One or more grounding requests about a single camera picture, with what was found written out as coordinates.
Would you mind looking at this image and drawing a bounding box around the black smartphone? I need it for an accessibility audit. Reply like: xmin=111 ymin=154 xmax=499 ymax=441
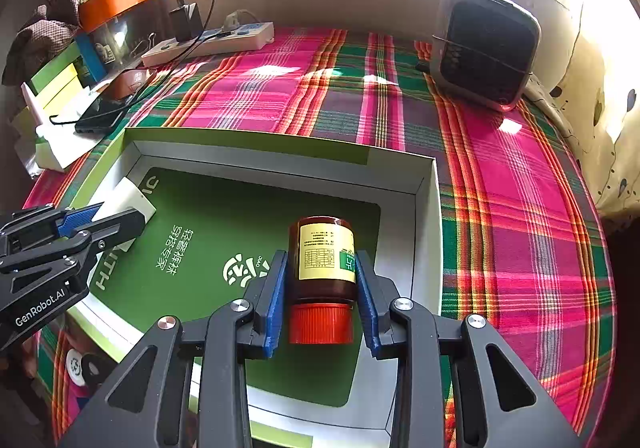
xmin=75 ymin=68 xmax=158 ymax=134

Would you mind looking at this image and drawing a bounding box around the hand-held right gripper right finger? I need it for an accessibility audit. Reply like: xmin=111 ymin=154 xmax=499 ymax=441
xmin=353 ymin=250 xmax=583 ymax=448

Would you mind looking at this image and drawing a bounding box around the white charger adapter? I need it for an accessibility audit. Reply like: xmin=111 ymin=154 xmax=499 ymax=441
xmin=92 ymin=177 xmax=157 ymax=254

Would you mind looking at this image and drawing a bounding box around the grey desktop fan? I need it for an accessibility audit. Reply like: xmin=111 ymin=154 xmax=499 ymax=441
xmin=431 ymin=0 xmax=542 ymax=112

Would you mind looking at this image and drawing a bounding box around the white power strip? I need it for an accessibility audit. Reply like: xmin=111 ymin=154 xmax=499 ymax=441
xmin=141 ymin=21 xmax=275 ymax=68

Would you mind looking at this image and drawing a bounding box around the pink plaid tablecloth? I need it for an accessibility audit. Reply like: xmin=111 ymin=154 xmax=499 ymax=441
xmin=22 ymin=28 xmax=618 ymax=448

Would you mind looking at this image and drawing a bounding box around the white plug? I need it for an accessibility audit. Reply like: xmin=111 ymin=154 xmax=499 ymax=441
xmin=221 ymin=9 xmax=261 ymax=34

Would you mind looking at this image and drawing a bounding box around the brown checkered cloth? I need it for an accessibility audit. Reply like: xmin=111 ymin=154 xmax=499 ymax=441
xmin=2 ymin=5 xmax=81 ymax=86

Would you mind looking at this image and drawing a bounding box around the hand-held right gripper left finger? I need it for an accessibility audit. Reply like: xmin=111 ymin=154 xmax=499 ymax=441
xmin=60 ymin=250 xmax=289 ymax=448

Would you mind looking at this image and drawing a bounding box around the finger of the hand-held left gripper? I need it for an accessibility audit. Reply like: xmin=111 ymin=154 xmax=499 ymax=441
xmin=0 ymin=208 xmax=151 ymax=303
xmin=0 ymin=202 xmax=104 ymax=250

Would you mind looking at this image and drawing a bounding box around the green cardboard box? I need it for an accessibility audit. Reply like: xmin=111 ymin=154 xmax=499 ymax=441
xmin=65 ymin=127 xmax=444 ymax=448

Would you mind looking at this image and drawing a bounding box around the green white carton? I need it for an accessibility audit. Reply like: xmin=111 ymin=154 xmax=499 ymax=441
xmin=21 ymin=40 xmax=103 ymax=126

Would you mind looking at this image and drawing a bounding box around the black charger cable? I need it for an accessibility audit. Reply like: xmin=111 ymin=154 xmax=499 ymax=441
xmin=48 ymin=0 xmax=217 ymax=127

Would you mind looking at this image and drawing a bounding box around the clear glass tank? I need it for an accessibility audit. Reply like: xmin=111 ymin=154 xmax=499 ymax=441
xmin=92 ymin=8 xmax=167 ymax=65

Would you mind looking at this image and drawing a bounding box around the black charger plug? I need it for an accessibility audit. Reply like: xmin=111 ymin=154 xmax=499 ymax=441
xmin=170 ymin=3 xmax=204 ymax=43

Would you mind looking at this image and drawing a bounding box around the brown bottle with red cap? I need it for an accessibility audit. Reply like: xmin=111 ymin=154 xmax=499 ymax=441
xmin=287 ymin=216 xmax=359 ymax=345

